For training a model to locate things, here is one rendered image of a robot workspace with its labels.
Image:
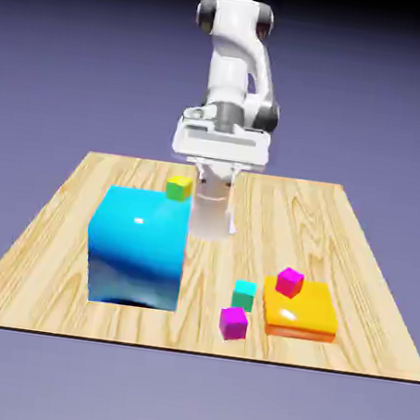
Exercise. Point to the small yellow-green cube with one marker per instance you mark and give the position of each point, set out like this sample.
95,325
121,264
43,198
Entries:
178,189

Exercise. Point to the small magenta cube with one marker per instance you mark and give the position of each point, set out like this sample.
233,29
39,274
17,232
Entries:
233,323

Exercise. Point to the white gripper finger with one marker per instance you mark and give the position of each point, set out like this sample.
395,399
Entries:
232,175
202,173

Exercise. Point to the large blue box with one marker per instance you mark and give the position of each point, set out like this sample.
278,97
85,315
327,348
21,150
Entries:
138,245

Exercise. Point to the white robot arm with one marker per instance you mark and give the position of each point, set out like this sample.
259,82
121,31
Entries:
231,48

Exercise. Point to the small pink cube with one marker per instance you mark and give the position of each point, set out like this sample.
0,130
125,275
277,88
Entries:
289,282

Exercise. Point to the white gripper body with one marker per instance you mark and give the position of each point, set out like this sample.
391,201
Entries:
221,148

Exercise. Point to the large orange box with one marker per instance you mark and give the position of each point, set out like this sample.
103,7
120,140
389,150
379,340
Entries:
299,313

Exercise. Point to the small teal cube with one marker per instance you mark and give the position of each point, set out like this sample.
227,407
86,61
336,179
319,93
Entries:
244,294

